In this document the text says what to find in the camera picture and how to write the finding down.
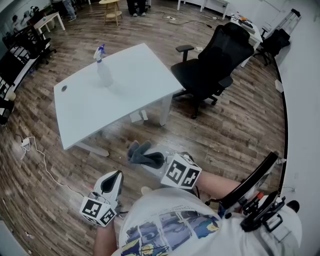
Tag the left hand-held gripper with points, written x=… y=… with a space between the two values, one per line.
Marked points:
x=93 y=210

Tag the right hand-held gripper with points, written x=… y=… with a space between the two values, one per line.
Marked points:
x=180 y=172

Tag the grey cloth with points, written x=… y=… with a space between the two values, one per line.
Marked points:
x=140 y=155

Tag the spray bottle with blue nozzle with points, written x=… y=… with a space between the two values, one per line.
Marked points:
x=105 y=75

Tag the person's right forearm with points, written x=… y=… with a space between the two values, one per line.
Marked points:
x=220 y=186

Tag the person's left forearm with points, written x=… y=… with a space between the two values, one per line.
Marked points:
x=105 y=242

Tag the person's beige shoe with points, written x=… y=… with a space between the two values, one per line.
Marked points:
x=146 y=190

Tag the white printed t-shirt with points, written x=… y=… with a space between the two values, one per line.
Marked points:
x=175 y=200

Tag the small white cardboard box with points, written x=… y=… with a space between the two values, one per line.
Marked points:
x=144 y=114
x=136 y=118

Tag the large white table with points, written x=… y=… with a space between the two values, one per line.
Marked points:
x=125 y=82

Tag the black office chair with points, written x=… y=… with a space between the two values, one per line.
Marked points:
x=32 y=42
x=275 y=42
x=212 y=65

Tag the cream bucket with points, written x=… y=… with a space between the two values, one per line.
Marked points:
x=11 y=95

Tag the white power strip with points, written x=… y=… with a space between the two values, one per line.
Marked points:
x=170 y=18

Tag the black stair railing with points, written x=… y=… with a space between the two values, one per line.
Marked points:
x=7 y=65

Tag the cluttered white desk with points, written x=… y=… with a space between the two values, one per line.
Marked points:
x=255 y=35

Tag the yellow round table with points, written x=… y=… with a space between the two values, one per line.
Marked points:
x=110 y=2

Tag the metal folding ladder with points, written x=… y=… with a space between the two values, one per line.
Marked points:
x=292 y=18

